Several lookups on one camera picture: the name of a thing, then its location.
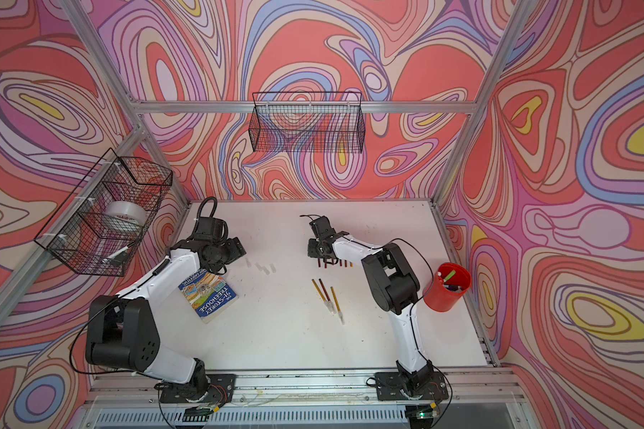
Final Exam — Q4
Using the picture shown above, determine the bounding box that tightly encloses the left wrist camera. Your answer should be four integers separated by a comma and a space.
191, 217, 229, 243

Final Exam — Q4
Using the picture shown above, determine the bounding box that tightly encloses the red plastic cup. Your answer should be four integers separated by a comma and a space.
423, 263, 472, 313

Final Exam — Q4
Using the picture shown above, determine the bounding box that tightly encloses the grey duct tape roll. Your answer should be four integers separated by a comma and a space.
103, 201, 148, 234

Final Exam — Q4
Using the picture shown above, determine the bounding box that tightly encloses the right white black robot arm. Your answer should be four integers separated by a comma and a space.
307, 214, 434, 398

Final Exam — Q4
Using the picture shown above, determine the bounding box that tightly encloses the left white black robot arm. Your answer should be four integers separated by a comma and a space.
85, 238, 246, 403

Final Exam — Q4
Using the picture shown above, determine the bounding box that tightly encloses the small object in left basket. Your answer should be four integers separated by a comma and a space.
102, 246, 130, 266

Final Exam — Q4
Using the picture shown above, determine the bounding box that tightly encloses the black wire basket left wall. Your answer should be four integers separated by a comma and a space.
34, 149, 173, 277

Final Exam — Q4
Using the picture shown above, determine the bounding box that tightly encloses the yellow knife group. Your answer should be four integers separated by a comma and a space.
311, 279, 334, 314

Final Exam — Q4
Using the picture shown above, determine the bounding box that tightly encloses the blue treehouse paperback book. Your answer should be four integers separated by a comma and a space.
178, 269, 239, 324

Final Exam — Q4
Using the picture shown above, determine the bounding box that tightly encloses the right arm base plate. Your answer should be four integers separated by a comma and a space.
370, 372, 450, 403

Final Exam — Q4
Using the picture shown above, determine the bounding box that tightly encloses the black wire basket back wall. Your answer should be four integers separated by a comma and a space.
248, 90, 366, 154

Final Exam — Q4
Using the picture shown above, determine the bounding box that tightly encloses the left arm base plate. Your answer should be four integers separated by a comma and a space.
157, 373, 237, 406

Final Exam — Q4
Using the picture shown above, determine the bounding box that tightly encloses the black wire basket wall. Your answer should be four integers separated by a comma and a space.
34, 149, 173, 277
248, 90, 366, 154

